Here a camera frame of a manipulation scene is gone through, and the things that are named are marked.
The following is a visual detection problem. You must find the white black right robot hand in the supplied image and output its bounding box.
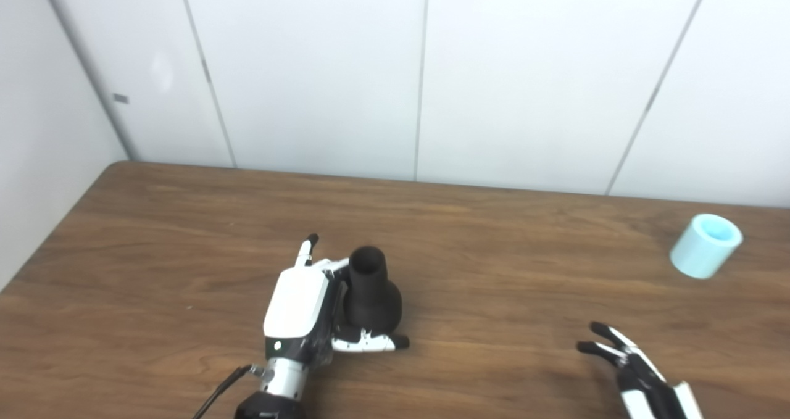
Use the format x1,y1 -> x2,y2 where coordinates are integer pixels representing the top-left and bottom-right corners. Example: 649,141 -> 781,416
576,321 -> 704,419

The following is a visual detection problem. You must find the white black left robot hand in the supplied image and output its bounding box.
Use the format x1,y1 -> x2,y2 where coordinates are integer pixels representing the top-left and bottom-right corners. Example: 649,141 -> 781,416
264,234 -> 410,370

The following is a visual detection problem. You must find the black funnel-shaped nozzle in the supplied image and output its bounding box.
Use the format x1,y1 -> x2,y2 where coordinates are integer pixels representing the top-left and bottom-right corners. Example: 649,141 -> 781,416
343,245 -> 403,334

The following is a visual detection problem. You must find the light blue cylinder cup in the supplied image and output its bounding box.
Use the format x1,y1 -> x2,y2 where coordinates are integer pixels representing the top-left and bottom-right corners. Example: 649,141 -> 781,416
670,213 -> 744,280

